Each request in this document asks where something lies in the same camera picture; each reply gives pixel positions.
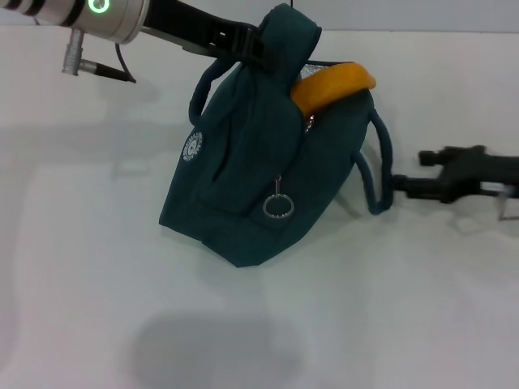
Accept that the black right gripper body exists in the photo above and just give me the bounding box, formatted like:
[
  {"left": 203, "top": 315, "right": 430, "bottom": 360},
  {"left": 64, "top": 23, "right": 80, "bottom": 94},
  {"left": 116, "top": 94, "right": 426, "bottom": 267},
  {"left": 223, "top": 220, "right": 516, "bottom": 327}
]
[{"left": 435, "top": 144, "right": 519, "bottom": 204}]

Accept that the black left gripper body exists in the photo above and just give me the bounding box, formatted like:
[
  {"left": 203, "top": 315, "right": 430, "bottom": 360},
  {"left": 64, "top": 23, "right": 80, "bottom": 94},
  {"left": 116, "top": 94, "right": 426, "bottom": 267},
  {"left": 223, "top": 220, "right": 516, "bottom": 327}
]
[{"left": 139, "top": 0, "right": 249, "bottom": 62}]

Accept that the yellow banana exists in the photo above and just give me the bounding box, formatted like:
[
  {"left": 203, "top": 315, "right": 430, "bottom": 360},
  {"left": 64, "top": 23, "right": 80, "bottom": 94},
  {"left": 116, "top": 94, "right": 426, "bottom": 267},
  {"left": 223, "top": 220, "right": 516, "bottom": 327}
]
[{"left": 290, "top": 61, "right": 377, "bottom": 118}]

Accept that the dark teal fabric bag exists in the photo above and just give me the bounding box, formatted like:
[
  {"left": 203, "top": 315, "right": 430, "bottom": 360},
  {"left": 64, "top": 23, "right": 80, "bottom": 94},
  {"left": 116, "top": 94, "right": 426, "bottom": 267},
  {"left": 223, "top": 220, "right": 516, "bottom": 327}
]
[{"left": 159, "top": 2, "right": 394, "bottom": 268}]

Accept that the left arm connector cable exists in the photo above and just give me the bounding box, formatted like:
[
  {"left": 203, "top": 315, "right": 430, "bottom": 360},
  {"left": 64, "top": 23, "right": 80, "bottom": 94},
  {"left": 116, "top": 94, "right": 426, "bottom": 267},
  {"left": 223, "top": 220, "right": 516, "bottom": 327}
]
[{"left": 61, "top": 28, "right": 137, "bottom": 84}]

